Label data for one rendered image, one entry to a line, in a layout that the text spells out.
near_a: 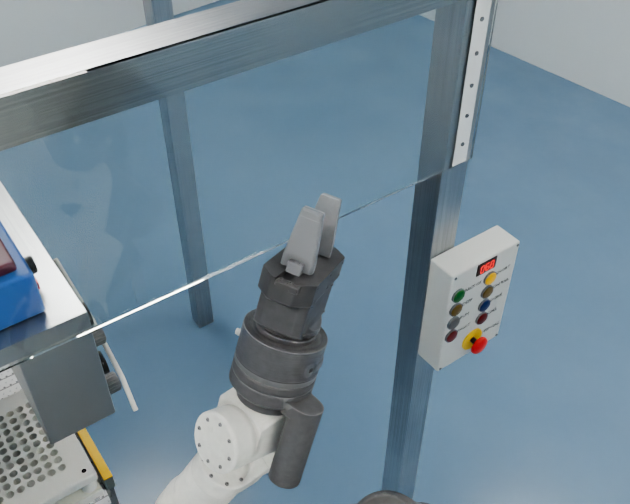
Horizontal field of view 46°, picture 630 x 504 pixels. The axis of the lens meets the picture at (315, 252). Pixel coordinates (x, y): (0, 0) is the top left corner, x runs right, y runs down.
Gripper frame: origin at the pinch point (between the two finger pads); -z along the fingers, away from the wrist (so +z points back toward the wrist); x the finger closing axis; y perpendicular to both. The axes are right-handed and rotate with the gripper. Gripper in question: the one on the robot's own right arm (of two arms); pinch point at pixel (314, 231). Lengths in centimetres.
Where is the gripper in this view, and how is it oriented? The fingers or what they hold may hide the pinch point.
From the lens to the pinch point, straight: 71.6
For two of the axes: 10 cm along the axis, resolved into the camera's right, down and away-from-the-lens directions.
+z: -2.6, 8.9, 3.8
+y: -9.1, -3.6, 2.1
